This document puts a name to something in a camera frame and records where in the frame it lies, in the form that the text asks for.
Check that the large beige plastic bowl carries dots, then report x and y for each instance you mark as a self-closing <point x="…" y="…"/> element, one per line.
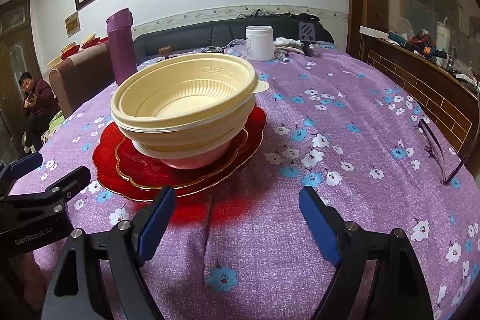
<point x="217" y="131"/>

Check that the wooden glass door cabinet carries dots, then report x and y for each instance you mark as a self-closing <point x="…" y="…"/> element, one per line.
<point x="18" y="55"/>

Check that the small red plate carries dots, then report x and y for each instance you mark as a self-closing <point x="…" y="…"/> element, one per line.
<point x="148" y="173"/>

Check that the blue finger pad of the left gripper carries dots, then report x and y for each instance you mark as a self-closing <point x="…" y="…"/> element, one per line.
<point x="18" y="169"/>

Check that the seated person in maroon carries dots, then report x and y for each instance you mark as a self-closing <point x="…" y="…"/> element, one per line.
<point x="40" y="107"/>

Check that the purple thermos bottle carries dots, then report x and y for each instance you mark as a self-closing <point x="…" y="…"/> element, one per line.
<point x="121" y="44"/>

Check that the white foam bowl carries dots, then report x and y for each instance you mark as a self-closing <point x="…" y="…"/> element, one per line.
<point x="193" y="158"/>
<point x="120" y="123"/>

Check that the eyeglasses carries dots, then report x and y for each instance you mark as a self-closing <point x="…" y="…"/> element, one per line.
<point x="434" y="150"/>

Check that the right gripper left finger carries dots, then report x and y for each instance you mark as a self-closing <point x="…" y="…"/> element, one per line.
<point x="76" y="288"/>

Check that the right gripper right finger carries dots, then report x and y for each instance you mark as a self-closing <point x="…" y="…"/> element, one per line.
<point x="398" y="289"/>

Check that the wooden sideboard cabinet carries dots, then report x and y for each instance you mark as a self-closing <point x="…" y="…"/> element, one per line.
<point x="449" y="104"/>

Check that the brown armchair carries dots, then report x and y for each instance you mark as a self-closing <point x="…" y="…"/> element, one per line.
<point x="81" y="77"/>

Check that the large red wedding plate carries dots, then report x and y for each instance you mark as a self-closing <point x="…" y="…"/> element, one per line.
<point x="107" y="176"/>

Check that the small beige plastic bowl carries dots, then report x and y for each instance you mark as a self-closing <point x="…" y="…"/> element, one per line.
<point x="186" y="88"/>

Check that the small gold wall plaque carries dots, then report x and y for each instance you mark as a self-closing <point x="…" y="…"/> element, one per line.
<point x="72" y="24"/>

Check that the white plastic jar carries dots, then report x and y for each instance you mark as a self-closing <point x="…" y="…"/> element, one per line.
<point x="260" y="43"/>

